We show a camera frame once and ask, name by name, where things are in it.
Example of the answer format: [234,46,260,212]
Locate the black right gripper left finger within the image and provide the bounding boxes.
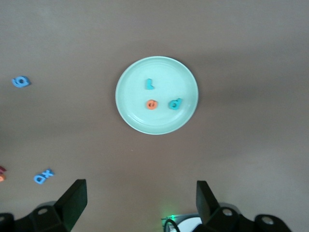
[0,179,87,232]

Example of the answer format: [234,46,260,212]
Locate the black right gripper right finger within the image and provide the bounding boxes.
[194,180,293,232]

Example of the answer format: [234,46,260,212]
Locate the teal foam letter p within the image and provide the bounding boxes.
[168,98,183,111]

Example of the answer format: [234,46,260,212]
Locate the orange foam letter e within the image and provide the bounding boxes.
[146,99,159,111]

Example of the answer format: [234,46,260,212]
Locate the blue foam letter D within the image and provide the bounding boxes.
[33,173,47,186]

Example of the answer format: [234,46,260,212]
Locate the blue foam letter g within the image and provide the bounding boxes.
[11,75,31,88]

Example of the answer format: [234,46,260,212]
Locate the light green plate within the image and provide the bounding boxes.
[115,56,199,135]

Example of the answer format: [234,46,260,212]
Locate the brown table cover sheet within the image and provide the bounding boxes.
[0,0,309,232]

